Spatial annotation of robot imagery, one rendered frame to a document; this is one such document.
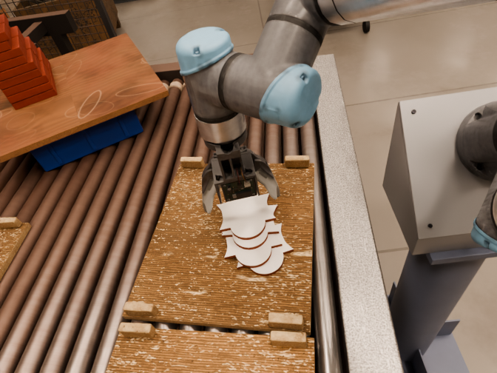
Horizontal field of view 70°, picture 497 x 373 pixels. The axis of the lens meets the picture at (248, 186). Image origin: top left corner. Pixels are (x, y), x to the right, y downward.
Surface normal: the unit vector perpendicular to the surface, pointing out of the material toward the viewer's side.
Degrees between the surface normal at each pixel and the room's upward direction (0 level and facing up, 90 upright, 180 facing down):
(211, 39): 1
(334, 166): 0
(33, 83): 90
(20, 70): 90
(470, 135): 69
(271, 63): 39
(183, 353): 0
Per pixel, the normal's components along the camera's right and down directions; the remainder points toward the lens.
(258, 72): -0.46, -0.17
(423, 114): -0.07, 0.00
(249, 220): -0.15, -0.67
